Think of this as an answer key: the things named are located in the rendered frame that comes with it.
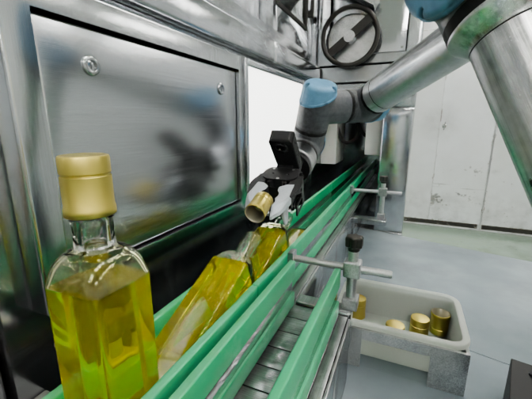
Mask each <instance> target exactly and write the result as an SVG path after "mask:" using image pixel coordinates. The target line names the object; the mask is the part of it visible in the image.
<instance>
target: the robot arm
mask: <svg viewBox="0 0 532 399"><path fill-rule="evenodd" d="M405 5H406V7H407V9H408V11H409V12H410V13H411V15H413V16H414V17H416V18H419V19H420V20H421V21H423V22H433V21H434V22H435V23H436V24H437V25H438V28H437V29H436V30H435V31H434V32H432V33H431V34H430V35H428V36H427V37H425V38H424V39H423V40H421V41H420V42H419V43H418V44H417V45H415V46H414V47H412V48H411V49H410V50H409V51H407V52H406V53H404V54H403V55H402V56H401V57H400V58H399V59H397V60H396V61H394V62H393V63H391V64H390V65H389V66H388V67H387V68H386V69H384V70H383V71H381V72H380V73H379V74H377V75H376V76H375V77H373V78H372V79H371V80H370V81H368V82H367V83H366V84H365V85H363V86H362V87H360V88H359V89H337V85H336V84H335V83H334V82H331V81H329V80H326V79H320V78H311V79H308V80H307V81H305V83H304V85H303V87H302V92H301V96H300V98H299V106H298V114H297V118H296V122H295V126H294V131H276V130H272V132H271V135H270V138H269V141H268V142H269V145H270V147H271V149H272V153H273V155H274V158H275V161H276V163H277V166H276V167H271V168H268V169H266V170H265V171H264V172H263V173H260V174H259V175H258V176H257V177H255V178H254V179H253V180H252V181H251V182H250V184H249V188H248V191H247V196H246V200H245V208H246V206H247V205H248V204H249V203H250V202H251V200H252V199H253V197H254V196H255V195H256V194H257V193H258V192H266V193H268V194H269V195H271V197H272V198H273V204H272V205H271V207H270V210H269V216H268V219H269V220H273V219H274V218H276V217H278V216H279V215H281V216H282V220H283V224H284V225H287V222H288V210H293V211H294V210H296V216H298V214H299V212H300V211H301V209H302V205H303V204H304V202H305V201H304V182H303V181H304V180H305V179H306V178H307V177H308V176H309V175H310V173H311V172H312V170H313V168H314V166H315V164H316V162H317V160H318V158H319V156H320V154H321V153H322V151H323V149H324V148H325V135H326V132H327V129H328V126H329V124H350V123H372V122H374V121H380V120H383V119H384V118H385V117H386V115H387V113H389V110H390V108H392V107H393V106H394V105H397V104H398V103H400V102H402V101H403V100H405V99H407V98H408V97H411V96H412V95H413V94H415V93H417V92H419V91H421V90H422V89H424V88H426V87H427V86H429V85H431V84H432V83H434V82H436V81H438V80H439V79H441V78H443V77H445V76H446V75H448V74H450V73H451V72H453V71H455V70H457V69H458V68H460V67H462V66H464V65H465V64H467V63H469V62H471V64H472V66H473V69H474V71H475V74H476V76H477V79H478V81H479V83H480V85H481V88H482V90H483V93H484V96H485V98H486V100H487V102H488V105H489V108H490V109H491V112H492V114H493V117H494V119H495V121H496V124H497V127H498V128H499V131H500V134H501V136H502V138H503V141H504V143H505V146H506V148H507V151H508V153H509V155H510V157H511V160H512V162H513V165H514V167H515V170H516V172H517V174H518V176H519V179H520V181H521V183H522V186H523V189H524V191H525V193H526V196H527V199H528V200H529V202H530V205H531V208H532V0H405ZM299 197H300V198H299ZM295 202H297V204H296V206H295ZM299 203H301V206H300V208H298V205H299Z"/></svg>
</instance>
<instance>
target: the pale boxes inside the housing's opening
mask: <svg viewBox="0 0 532 399"><path fill-rule="evenodd" d="M339 128H340V132H341V134H342V137H343V138H344V123H335V124H329V126H328V129H327V132H326V135H325V148H324V149H323V151H322V153H321V164H336V163H338V162H340V161H342V160H343V152H344V144H343V143H342V142H341V141H340V139H339V136H338V135H339ZM381 136H382V120H380V121H374V122H372V123H367V128H366V139H365V150H364V154H366V155H380V146H381Z"/></svg>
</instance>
